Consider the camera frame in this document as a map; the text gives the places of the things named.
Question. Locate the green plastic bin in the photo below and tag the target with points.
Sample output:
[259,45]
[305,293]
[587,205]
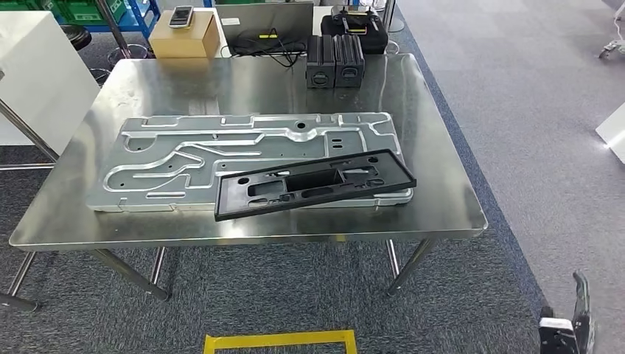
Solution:
[19,4]
[88,10]

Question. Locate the white cabinet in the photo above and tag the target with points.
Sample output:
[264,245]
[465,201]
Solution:
[44,73]

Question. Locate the black plastic frame part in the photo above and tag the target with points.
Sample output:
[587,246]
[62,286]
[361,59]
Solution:
[229,200]

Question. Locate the cardboard box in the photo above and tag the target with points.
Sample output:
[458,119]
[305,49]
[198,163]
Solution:
[183,41]

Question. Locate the white board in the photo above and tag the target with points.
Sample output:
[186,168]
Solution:
[613,132]

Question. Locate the blue rack with green bins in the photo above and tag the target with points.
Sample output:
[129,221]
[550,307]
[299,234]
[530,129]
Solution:
[141,19]

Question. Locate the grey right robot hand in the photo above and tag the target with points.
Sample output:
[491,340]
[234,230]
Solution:
[583,312]

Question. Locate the chrome stanchion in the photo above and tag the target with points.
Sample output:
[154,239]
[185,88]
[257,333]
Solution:
[114,29]

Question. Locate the machined aluminium plate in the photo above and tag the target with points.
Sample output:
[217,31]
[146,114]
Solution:
[171,146]

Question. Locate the black ribbed box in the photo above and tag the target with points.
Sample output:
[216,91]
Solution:
[349,56]
[320,58]

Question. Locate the stainless steel workbench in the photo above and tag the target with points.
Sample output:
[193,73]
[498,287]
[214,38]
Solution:
[244,88]

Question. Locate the black carry case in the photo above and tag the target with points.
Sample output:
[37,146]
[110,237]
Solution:
[354,29]

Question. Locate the chrome stand base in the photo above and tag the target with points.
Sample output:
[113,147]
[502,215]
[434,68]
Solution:
[393,19]

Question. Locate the grey laptop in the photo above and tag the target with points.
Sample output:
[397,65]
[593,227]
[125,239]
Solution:
[263,19]

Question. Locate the smartphone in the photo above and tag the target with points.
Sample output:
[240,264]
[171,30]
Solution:
[180,17]

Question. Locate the white wheeled stand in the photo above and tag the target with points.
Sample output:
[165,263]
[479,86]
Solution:
[615,46]

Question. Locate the black round stool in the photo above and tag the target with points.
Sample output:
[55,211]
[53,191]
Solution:
[75,36]

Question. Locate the yellow floor tape square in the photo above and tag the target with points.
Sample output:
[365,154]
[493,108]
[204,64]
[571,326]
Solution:
[278,338]

